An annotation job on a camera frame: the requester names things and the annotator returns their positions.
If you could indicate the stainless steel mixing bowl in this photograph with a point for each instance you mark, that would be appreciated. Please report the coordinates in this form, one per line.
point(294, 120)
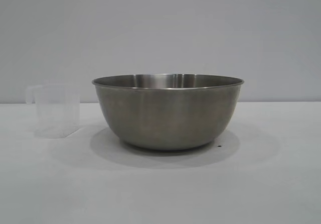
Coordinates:
point(167, 113)

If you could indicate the clear plastic measuring cup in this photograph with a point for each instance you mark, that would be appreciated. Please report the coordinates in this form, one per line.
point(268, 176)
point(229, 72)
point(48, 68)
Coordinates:
point(57, 108)

